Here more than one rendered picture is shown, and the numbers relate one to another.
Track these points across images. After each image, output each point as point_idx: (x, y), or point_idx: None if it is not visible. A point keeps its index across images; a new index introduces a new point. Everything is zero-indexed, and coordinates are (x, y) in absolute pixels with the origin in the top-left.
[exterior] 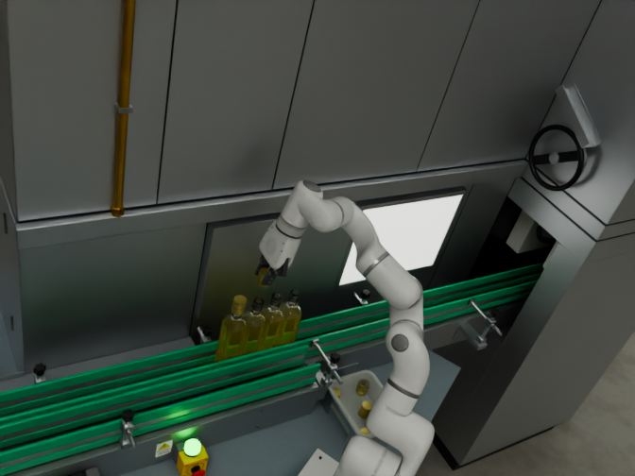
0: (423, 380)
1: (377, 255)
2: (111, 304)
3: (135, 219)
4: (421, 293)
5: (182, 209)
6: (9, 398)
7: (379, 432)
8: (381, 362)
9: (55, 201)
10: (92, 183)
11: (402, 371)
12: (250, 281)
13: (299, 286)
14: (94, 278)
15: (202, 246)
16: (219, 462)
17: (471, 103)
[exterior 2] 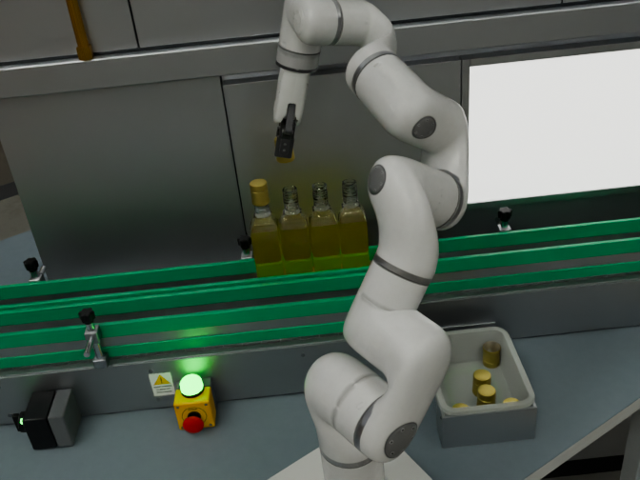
0: (419, 245)
1: (367, 54)
2: (126, 198)
3: (109, 66)
4: (450, 115)
5: (170, 52)
6: (0, 295)
7: (350, 337)
8: (545, 330)
9: (9, 39)
10: (45, 13)
11: (382, 230)
12: (309, 180)
13: None
14: (90, 155)
15: (225, 119)
16: (240, 420)
17: None
